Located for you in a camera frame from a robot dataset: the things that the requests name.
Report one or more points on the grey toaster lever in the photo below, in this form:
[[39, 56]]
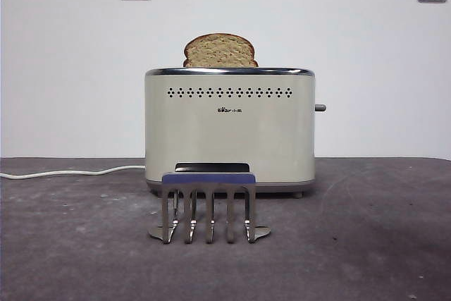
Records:
[[321, 107]]

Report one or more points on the seeded brown bread slice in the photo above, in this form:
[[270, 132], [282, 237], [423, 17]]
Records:
[[220, 50]]

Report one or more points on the cream steel two-slot toaster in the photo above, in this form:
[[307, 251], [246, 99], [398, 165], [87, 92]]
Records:
[[229, 139]]

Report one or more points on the steel bread rack blue top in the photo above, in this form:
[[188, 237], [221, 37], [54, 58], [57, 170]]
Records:
[[208, 183]]

